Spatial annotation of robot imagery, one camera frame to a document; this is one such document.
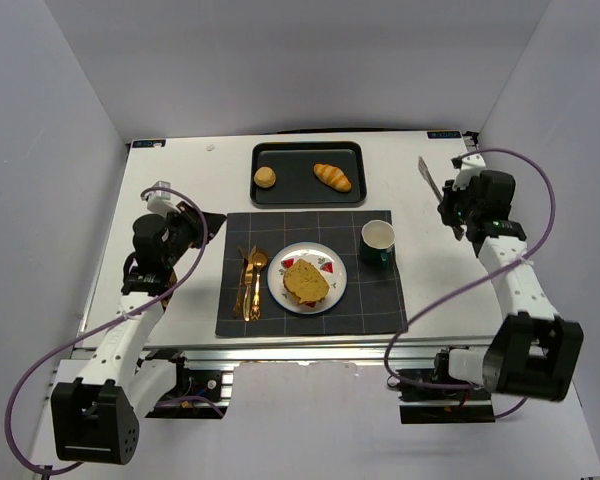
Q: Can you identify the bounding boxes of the white strawberry pattern plate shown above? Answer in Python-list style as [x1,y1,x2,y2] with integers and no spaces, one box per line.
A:
[267,242,348,315]

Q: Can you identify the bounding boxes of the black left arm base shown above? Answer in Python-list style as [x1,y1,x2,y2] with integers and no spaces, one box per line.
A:
[136,348,227,419]

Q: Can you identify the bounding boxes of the gold spoon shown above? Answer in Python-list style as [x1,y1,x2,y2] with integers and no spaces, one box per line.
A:
[250,250,268,321]

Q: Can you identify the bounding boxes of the right blue table label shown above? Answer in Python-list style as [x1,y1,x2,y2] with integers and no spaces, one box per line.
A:
[426,130,463,140]

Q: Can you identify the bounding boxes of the metal serving tongs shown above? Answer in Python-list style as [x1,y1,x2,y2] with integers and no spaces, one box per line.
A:
[418,156,464,241]

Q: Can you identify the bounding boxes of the toasted bread slice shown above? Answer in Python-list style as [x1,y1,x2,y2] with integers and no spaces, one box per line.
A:
[283,259,330,299]

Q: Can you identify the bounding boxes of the dark green mug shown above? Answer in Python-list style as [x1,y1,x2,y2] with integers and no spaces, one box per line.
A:
[359,220,396,269]

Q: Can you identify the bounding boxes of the small round bun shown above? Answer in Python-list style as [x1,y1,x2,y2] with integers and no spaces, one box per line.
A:
[253,166,276,189]

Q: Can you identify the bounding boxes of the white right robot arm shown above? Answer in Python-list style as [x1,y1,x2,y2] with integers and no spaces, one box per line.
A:
[436,170,584,402]

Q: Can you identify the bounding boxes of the striped croissant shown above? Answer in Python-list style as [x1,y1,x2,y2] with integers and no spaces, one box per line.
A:
[313,163,352,193]

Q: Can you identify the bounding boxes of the orange bagel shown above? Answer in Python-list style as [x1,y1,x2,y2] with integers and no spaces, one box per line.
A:
[295,297,324,308]

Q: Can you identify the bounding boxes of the left blue table label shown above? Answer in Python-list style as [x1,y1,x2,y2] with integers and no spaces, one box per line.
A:
[131,139,166,149]

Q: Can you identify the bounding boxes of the dark checked placemat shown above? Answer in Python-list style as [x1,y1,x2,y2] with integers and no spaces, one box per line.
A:
[215,210,407,338]

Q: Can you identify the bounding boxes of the gold fork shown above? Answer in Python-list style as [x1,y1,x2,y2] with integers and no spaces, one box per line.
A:
[233,246,248,318]

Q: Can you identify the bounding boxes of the blue table label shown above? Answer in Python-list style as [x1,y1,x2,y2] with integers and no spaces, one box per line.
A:
[131,139,166,149]
[426,130,463,140]

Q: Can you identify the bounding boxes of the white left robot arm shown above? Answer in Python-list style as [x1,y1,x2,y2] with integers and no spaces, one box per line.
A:
[51,202,227,465]

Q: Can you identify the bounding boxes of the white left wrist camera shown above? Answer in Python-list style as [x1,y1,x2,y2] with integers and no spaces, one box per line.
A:
[141,181,176,217]

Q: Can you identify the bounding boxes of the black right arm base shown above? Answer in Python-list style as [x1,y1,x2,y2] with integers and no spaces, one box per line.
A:
[387,376,495,425]

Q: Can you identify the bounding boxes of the black baking tray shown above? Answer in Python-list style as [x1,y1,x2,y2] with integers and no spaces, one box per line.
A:
[250,141,367,208]

